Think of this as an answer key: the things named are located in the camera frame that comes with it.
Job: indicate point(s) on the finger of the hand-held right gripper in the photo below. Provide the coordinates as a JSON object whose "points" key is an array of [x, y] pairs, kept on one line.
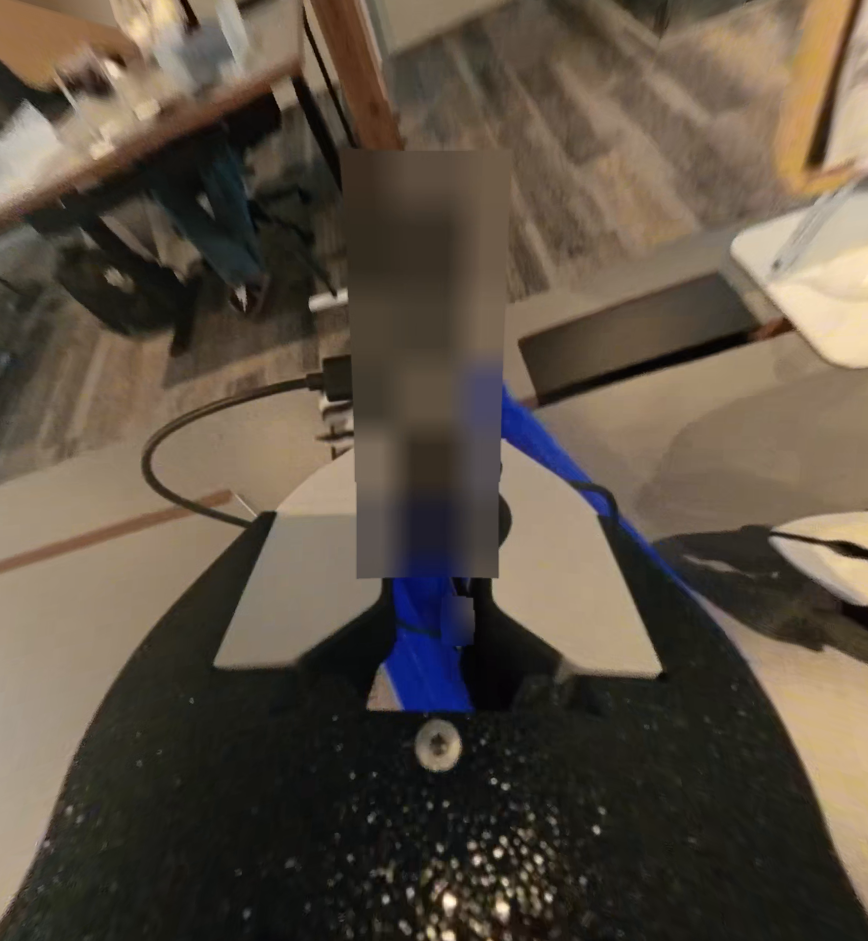
{"points": [[867, 581], [860, 529]]}

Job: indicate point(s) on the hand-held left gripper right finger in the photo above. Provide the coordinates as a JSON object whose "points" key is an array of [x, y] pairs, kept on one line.
{"points": [[573, 588]]}

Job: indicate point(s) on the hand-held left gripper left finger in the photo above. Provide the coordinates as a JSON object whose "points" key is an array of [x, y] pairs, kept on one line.
{"points": [[294, 581]]}

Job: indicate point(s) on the blue plastic bin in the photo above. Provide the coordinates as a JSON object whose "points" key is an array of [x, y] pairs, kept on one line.
{"points": [[419, 661]]}

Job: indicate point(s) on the clear acrylic sheet stand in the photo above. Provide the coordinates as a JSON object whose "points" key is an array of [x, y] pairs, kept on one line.
{"points": [[831, 309]]}

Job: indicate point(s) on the black backpack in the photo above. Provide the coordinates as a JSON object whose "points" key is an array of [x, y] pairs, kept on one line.
{"points": [[125, 294]]}

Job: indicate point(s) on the wooden office desk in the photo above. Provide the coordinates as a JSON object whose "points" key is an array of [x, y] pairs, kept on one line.
{"points": [[147, 140]]}

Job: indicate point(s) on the wooden column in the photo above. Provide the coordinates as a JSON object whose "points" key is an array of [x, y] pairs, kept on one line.
{"points": [[356, 73]]}

